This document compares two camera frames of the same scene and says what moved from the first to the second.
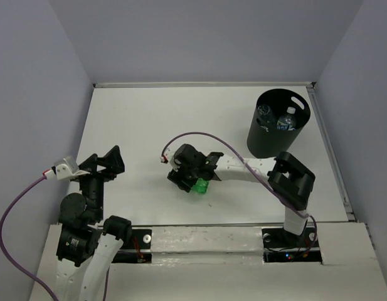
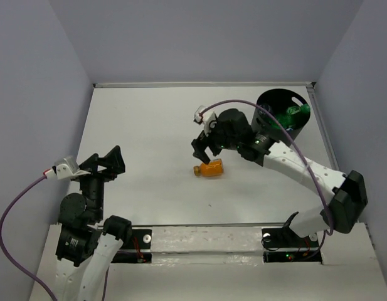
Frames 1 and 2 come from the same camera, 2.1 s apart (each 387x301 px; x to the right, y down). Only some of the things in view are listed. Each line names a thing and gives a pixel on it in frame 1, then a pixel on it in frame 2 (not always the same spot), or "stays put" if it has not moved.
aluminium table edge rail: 204,84 stays put
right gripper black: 177,177 → 201,143
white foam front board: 207,245 stays put
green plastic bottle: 201,186 → 293,115
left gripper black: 113,158 stays put
